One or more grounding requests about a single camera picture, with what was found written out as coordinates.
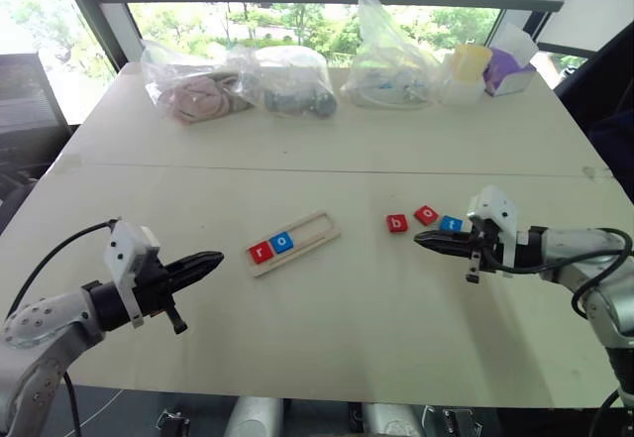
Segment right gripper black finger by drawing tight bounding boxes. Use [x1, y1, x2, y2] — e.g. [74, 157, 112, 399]
[413, 229, 476, 245]
[414, 239, 476, 259]

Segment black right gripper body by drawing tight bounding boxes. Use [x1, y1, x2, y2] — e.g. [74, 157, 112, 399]
[465, 223, 506, 284]

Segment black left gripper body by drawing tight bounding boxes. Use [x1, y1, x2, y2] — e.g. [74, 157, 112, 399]
[131, 253, 189, 336]

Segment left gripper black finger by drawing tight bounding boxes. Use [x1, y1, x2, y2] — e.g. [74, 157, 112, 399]
[169, 259, 224, 292]
[166, 251, 226, 278]

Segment red letter tile o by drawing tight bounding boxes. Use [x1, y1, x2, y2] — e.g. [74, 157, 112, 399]
[414, 204, 441, 226]

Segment wooden letter tray frame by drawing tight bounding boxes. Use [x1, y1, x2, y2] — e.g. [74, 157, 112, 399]
[246, 211, 344, 278]

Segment blue letter tile o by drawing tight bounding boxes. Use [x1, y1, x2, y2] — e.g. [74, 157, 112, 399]
[270, 233, 297, 256]

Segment silver rounded robot leg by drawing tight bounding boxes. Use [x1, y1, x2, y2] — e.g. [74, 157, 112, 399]
[225, 395, 284, 437]
[363, 401, 423, 437]

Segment white plastic container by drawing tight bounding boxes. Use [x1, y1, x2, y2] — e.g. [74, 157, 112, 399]
[439, 55, 489, 107]

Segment plastic bag with pink items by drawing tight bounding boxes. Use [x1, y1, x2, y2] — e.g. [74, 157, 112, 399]
[140, 39, 259, 126]

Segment plastic bag with white items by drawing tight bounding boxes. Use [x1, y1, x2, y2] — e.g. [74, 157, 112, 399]
[340, 0, 447, 110]

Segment yellow plastic cup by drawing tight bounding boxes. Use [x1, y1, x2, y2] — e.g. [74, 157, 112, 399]
[453, 43, 493, 82]

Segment purple tissue box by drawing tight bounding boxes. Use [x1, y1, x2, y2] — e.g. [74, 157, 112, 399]
[482, 23, 540, 98]

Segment dark padded chair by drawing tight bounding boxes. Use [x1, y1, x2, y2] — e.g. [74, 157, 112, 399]
[553, 24, 634, 176]

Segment plastic bag with grey items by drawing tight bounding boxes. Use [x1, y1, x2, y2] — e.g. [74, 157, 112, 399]
[231, 45, 339, 120]

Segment black mesh office chair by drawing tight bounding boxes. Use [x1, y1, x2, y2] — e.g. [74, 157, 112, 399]
[0, 53, 71, 225]

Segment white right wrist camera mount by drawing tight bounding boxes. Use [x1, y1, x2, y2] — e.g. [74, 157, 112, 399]
[466, 184, 520, 278]

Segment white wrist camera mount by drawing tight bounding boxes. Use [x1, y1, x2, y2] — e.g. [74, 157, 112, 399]
[102, 219, 162, 329]
[466, 184, 520, 278]

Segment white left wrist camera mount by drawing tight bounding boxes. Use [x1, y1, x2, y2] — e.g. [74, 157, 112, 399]
[102, 219, 162, 329]

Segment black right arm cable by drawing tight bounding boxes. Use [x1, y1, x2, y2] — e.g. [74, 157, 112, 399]
[475, 227, 634, 320]

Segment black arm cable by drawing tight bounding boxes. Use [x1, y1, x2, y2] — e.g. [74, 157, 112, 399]
[475, 227, 634, 320]
[4, 217, 121, 437]

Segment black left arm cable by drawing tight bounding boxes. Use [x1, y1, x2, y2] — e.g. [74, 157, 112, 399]
[4, 217, 121, 437]

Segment metal table bracket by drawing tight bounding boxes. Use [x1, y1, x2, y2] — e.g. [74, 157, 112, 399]
[156, 408, 192, 437]
[439, 406, 482, 437]

